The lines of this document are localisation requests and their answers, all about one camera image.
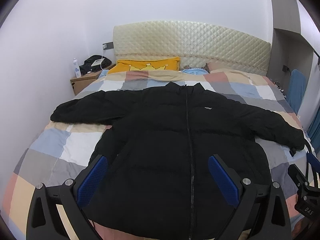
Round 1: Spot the white spray bottle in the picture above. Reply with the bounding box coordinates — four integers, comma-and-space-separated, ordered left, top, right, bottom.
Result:
73, 58, 81, 78

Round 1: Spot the pink pillow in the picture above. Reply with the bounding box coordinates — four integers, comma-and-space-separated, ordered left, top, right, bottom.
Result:
207, 61, 236, 73

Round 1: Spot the black puffer jacket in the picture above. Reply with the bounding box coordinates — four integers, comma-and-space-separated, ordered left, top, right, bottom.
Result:
50, 83, 304, 239

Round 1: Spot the grey wardrobe cabinet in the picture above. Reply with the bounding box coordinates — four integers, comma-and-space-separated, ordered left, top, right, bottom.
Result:
267, 0, 319, 127

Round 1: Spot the blue towel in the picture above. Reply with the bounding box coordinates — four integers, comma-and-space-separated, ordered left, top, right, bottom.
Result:
286, 69, 306, 114

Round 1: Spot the light blue pillow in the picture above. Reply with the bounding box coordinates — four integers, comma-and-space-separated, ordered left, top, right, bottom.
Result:
181, 68, 209, 75

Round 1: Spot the cream quilted headboard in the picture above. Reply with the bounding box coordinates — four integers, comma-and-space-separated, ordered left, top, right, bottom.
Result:
113, 21, 271, 75

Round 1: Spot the wall power socket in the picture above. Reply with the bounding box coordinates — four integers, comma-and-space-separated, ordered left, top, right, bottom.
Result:
103, 42, 114, 50

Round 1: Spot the white tablet device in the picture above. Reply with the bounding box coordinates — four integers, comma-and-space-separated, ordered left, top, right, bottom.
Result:
91, 58, 104, 67

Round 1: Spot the yellow pillow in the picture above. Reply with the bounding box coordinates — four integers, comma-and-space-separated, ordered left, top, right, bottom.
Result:
108, 57, 180, 74

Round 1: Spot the blue curtain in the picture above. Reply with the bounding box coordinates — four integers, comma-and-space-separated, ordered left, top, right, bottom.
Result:
308, 108, 320, 153

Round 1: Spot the black bag on nightstand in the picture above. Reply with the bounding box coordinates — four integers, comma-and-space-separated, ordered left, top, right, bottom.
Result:
80, 55, 112, 75

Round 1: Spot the wooden nightstand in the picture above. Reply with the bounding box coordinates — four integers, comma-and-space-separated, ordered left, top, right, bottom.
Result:
70, 64, 115, 95

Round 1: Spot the black strap with buckle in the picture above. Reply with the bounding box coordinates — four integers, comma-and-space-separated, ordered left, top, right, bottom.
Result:
289, 141, 316, 188

